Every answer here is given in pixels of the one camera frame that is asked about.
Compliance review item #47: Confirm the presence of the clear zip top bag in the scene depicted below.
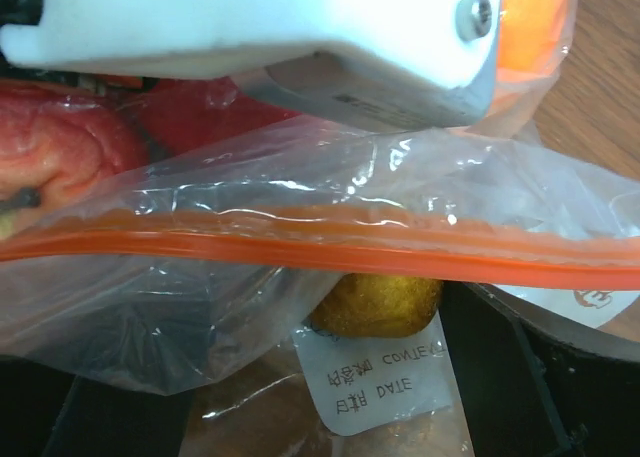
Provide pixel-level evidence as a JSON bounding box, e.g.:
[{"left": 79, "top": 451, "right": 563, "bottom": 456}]
[{"left": 1, "top": 0, "right": 639, "bottom": 456}]

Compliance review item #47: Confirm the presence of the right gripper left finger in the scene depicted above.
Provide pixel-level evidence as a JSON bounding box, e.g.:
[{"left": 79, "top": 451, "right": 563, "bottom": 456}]
[{"left": 1, "top": 357, "right": 194, "bottom": 456}]

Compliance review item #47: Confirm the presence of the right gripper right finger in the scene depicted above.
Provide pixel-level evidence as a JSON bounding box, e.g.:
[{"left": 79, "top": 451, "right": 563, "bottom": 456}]
[{"left": 440, "top": 282, "right": 639, "bottom": 456}]

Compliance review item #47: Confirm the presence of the brown fake kiwi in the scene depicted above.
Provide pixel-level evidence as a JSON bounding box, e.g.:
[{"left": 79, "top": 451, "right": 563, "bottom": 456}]
[{"left": 309, "top": 273, "right": 444, "bottom": 338}]

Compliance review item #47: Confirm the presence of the red fake apple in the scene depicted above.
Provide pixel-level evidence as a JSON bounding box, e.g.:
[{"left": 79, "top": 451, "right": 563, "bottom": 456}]
[{"left": 1, "top": 82, "right": 149, "bottom": 240}]

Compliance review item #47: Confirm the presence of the small red fake fruit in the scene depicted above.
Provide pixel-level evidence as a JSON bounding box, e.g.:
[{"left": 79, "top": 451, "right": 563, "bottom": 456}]
[{"left": 128, "top": 78, "right": 298, "bottom": 155}]

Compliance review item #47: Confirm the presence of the orange fake fruit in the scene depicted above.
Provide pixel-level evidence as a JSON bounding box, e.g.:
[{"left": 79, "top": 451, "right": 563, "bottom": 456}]
[{"left": 497, "top": 0, "right": 569, "bottom": 83}]

